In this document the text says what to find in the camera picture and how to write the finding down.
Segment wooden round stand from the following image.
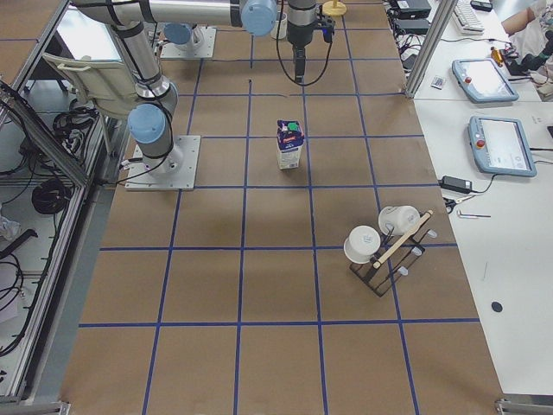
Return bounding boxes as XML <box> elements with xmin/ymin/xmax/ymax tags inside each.
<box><xmin>322</xmin><ymin>0</ymin><xmax>347</xmax><ymax>17</ymax></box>

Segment hex key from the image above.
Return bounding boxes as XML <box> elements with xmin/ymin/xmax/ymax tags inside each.
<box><xmin>457</xmin><ymin>210</ymin><xmax>492</xmax><ymax>219</ymax></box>

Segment white cup on rack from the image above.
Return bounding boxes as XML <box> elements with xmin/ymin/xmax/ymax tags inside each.
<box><xmin>343</xmin><ymin>226</ymin><xmax>381</xmax><ymax>265</ymax></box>

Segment black round sticker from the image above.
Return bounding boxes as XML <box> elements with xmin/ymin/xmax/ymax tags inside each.
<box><xmin>491</xmin><ymin>301</ymin><xmax>503</xmax><ymax>313</ymax></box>

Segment small card packet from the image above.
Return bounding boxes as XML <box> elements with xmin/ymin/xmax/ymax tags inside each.
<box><xmin>430</xmin><ymin>76</ymin><xmax>445</xmax><ymax>90</ymax></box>

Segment white mug on rack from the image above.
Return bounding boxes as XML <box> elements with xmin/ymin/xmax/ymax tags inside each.
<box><xmin>378</xmin><ymin>206</ymin><xmax>420</xmax><ymax>236</ymax></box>

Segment wooden rack handle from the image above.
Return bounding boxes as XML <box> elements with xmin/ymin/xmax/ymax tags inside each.
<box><xmin>372</xmin><ymin>209</ymin><xmax>434</xmax><ymax>269</ymax></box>

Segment white keyboard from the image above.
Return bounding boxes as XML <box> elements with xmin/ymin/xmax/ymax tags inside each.
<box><xmin>451</xmin><ymin>0</ymin><xmax>485</xmax><ymax>35</ymax></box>

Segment scissors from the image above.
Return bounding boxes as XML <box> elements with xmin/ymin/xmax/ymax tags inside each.
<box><xmin>443</xmin><ymin>195</ymin><xmax>474</xmax><ymax>214</ymax></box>

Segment aluminium frame post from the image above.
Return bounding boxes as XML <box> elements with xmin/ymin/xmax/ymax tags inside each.
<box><xmin>404</xmin><ymin>0</ymin><xmax>457</xmax><ymax>99</ymax></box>

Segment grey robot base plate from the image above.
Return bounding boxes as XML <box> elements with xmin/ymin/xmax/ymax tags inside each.
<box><xmin>124</xmin><ymin>135</ymin><xmax>200</xmax><ymax>191</ymax></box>

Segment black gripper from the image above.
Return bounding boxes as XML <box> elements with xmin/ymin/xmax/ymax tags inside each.
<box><xmin>287</xmin><ymin>0</ymin><xmax>335</xmax><ymax>82</ymax></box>

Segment black cable bundle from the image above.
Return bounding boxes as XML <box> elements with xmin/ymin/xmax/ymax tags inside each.
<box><xmin>30</xmin><ymin>176</ymin><xmax>70</xmax><ymax>216</ymax></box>

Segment black power adapter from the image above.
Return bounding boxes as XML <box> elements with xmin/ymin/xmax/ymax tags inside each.
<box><xmin>438</xmin><ymin>176</ymin><xmax>473</xmax><ymax>195</ymax></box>

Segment blue white milk carton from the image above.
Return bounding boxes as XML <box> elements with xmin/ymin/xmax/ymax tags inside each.
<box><xmin>276</xmin><ymin>119</ymin><xmax>305</xmax><ymax>169</ymax></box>

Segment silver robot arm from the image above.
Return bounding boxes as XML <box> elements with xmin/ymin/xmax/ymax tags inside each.
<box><xmin>163</xmin><ymin>23</ymin><xmax>204</xmax><ymax>50</ymax></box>
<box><xmin>73</xmin><ymin>1</ymin><xmax>335</xmax><ymax>101</ymax></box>

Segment teach pendant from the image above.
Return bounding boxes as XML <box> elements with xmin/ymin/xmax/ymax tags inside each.
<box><xmin>467</xmin><ymin>116</ymin><xmax>537</xmax><ymax>177</ymax></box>
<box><xmin>452</xmin><ymin>58</ymin><xmax>519</xmax><ymax>103</ymax></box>

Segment white HOME mug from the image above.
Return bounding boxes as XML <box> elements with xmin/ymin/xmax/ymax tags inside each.
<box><xmin>270</xmin><ymin>12</ymin><xmax>288</xmax><ymax>40</ymax></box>

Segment far teach pendant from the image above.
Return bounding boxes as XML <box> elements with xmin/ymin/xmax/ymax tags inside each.
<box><xmin>452</xmin><ymin>58</ymin><xmax>519</xmax><ymax>103</ymax></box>

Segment black wire cup rack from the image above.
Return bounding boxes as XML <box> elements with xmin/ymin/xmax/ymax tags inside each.
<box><xmin>349</xmin><ymin>228</ymin><xmax>437</xmax><ymax>297</ymax></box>

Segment near teach pendant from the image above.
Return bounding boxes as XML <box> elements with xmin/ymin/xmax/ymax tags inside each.
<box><xmin>467</xmin><ymin>116</ymin><xmax>537</xmax><ymax>177</ymax></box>

